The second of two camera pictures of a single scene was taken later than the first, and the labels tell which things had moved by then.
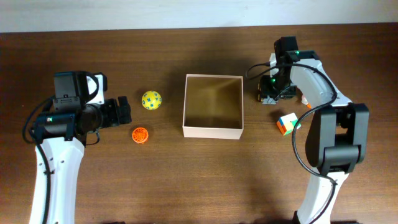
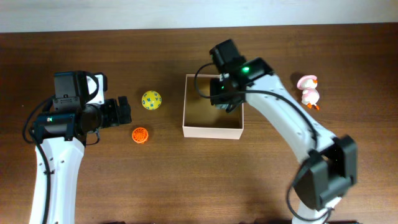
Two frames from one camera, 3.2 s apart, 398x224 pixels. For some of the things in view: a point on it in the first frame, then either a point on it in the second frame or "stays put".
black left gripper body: x=109 y=113 stays put
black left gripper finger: x=125 y=119 stays put
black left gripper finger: x=124 y=108 stays put
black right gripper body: x=277 y=87 to x=219 y=93
